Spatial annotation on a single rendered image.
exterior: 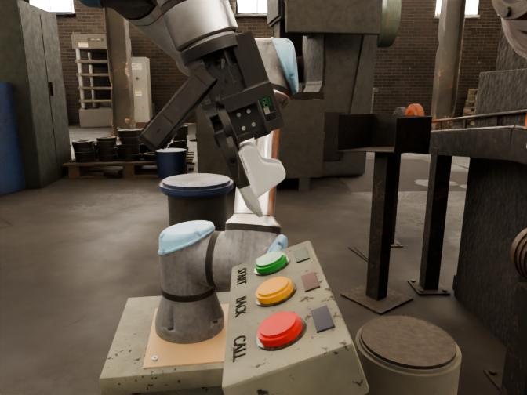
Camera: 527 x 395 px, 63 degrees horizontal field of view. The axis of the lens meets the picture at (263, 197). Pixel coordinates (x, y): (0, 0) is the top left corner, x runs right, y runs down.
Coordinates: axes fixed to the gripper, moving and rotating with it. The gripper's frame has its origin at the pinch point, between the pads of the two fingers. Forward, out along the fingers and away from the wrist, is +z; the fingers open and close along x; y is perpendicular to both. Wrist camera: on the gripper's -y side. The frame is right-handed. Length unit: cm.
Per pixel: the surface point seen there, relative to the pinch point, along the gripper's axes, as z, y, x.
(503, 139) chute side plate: 24, 68, 68
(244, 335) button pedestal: 6.6, -3.5, -16.9
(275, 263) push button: 5.9, 0.7, -5.0
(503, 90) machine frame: 14, 83, 88
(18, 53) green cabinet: -103, -155, 312
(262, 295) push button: 5.8, -1.2, -12.1
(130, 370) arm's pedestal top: 26.4, -33.7, 19.2
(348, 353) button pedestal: 7.5, 4.9, -22.9
